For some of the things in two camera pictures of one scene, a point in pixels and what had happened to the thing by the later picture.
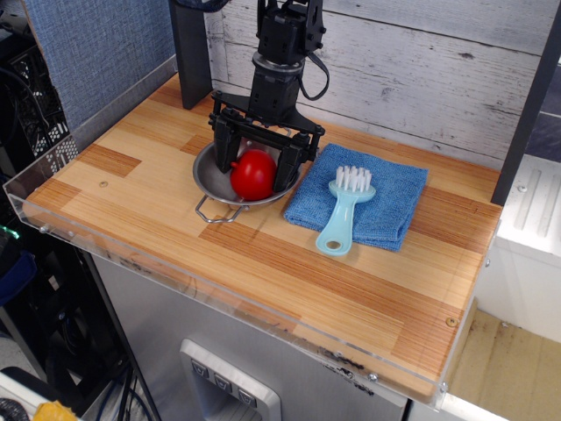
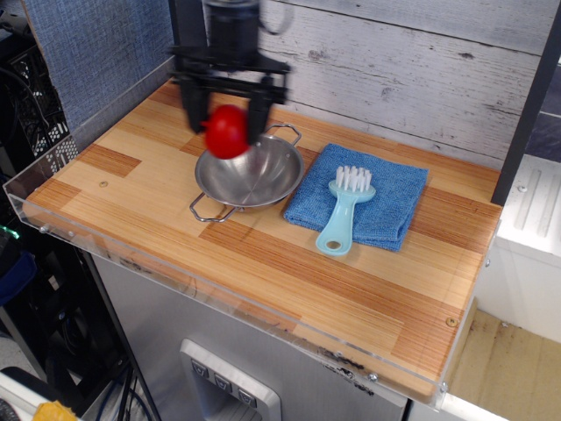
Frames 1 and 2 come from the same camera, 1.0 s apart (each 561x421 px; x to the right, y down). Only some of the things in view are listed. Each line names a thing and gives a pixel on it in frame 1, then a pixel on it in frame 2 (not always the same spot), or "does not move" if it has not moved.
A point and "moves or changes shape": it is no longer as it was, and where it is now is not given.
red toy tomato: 253,174 moves or changes shape
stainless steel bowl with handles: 220,203 does not move
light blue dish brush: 352,185 does not move
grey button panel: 223,392 does not move
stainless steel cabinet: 154,319 does not move
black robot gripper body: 269,114 to 231,58
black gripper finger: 289,160 to 259,111
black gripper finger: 227,139 to 195,97
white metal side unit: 522,282 does not move
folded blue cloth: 382,221 does not move
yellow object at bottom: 53,410 does not move
